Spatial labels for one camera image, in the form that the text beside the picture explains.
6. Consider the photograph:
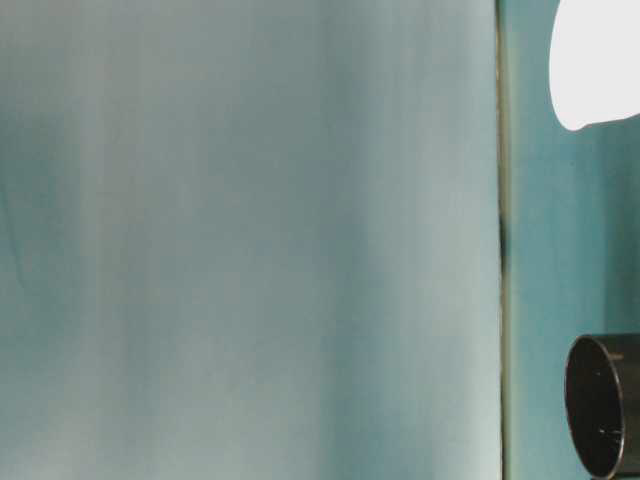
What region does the black cup holder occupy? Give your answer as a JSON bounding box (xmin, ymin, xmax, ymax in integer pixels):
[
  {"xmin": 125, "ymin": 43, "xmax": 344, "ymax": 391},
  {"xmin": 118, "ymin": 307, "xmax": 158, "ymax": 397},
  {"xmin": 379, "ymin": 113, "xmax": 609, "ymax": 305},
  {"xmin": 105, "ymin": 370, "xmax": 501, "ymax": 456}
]
[{"xmin": 564, "ymin": 334, "xmax": 639, "ymax": 479}]

